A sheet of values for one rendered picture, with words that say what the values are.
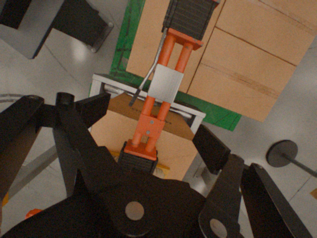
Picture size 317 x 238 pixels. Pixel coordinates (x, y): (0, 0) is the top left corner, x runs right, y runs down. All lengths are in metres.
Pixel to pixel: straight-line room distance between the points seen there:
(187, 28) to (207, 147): 0.23
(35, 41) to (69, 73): 0.83
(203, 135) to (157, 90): 0.16
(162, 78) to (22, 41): 0.68
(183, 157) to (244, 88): 0.66
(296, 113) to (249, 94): 1.19
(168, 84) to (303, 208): 3.17
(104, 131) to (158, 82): 0.29
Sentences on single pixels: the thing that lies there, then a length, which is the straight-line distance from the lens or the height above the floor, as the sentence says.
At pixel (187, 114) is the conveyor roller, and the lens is 0.90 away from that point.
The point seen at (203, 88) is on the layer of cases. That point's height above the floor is 0.54.
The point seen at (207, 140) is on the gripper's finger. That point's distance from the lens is 0.17.
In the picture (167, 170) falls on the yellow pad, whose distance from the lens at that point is 0.55.
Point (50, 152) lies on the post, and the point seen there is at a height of 0.64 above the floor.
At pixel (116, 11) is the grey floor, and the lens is 1.52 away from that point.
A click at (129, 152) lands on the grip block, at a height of 1.11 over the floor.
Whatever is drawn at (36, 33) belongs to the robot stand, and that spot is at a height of 0.75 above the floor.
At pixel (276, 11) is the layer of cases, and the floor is 0.54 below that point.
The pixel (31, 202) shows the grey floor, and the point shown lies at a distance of 2.72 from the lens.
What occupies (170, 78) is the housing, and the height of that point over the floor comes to 1.09.
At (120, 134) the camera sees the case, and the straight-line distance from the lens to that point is 0.50.
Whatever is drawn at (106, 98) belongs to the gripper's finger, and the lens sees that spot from 0.17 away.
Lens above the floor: 1.39
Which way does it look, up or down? 72 degrees down
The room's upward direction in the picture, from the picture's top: 173 degrees clockwise
